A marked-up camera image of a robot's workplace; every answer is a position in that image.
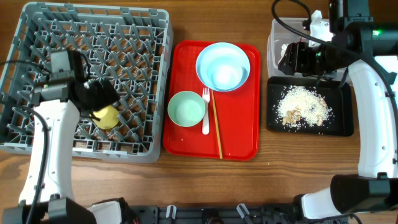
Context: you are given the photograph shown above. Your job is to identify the crumpled white tissue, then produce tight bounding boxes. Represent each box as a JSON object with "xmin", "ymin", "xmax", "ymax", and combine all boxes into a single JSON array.
[{"xmin": 280, "ymin": 44, "xmax": 289, "ymax": 57}]

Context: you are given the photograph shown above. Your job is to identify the green bowl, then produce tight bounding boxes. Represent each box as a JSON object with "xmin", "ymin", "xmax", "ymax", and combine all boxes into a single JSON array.
[{"xmin": 167, "ymin": 91, "xmax": 205, "ymax": 128}]

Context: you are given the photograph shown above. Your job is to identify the yellow cup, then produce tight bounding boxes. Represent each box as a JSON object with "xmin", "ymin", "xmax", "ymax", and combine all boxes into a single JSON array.
[{"xmin": 93, "ymin": 105, "xmax": 119, "ymax": 129}]

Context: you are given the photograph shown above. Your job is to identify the clear plastic bin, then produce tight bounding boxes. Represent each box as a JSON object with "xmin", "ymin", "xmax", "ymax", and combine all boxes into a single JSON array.
[{"xmin": 267, "ymin": 17, "xmax": 346, "ymax": 82}]

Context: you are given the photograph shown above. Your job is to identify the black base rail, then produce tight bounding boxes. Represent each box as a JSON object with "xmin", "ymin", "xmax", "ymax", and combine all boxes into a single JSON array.
[{"xmin": 124, "ymin": 203, "xmax": 358, "ymax": 224}]

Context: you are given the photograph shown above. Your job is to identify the rice and food scraps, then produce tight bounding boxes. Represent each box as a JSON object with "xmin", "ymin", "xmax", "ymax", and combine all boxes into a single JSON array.
[{"xmin": 272, "ymin": 85, "xmax": 334, "ymax": 130}]

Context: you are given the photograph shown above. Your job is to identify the grey dishwasher rack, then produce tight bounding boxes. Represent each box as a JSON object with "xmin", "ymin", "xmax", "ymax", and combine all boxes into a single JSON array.
[{"xmin": 1, "ymin": 2, "xmax": 174, "ymax": 163}]

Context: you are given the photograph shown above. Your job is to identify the white plastic fork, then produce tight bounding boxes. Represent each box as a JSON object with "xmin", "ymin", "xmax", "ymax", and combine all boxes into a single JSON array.
[{"xmin": 202, "ymin": 87, "xmax": 210, "ymax": 135}]

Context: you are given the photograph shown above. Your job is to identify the light blue bowl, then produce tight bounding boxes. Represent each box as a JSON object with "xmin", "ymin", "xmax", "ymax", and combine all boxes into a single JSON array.
[{"xmin": 205, "ymin": 56, "xmax": 244, "ymax": 91}]

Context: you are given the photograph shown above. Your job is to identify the red plastic tray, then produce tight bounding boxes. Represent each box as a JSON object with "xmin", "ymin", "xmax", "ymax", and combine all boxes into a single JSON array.
[{"xmin": 162, "ymin": 40, "xmax": 261, "ymax": 161}]

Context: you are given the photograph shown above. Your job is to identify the black plastic tray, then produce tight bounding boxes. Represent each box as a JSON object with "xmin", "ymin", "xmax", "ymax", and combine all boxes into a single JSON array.
[{"xmin": 267, "ymin": 76, "xmax": 354, "ymax": 136}]

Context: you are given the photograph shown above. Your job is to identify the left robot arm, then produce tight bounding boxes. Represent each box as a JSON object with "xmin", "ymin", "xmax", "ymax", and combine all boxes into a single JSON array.
[{"xmin": 2, "ymin": 78, "xmax": 125, "ymax": 223}]

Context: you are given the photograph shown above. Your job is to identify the light blue plate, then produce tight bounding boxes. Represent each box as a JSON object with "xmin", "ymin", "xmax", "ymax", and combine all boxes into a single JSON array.
[{"xmin": 195, "ymin": 42, "xmax": 251, "ymax": 91}]

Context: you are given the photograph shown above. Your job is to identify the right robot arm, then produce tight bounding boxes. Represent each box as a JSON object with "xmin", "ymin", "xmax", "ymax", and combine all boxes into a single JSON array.
[{"xmin": 278, "ymin": 21, "xmax": 397, "ymax": 221}]

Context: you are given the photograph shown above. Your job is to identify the wooden chopstick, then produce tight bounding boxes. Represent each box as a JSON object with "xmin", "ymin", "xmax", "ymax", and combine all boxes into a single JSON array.
[{"xmin": 211, "ymin": 90, "xmax": 223, "ymax": 159}]

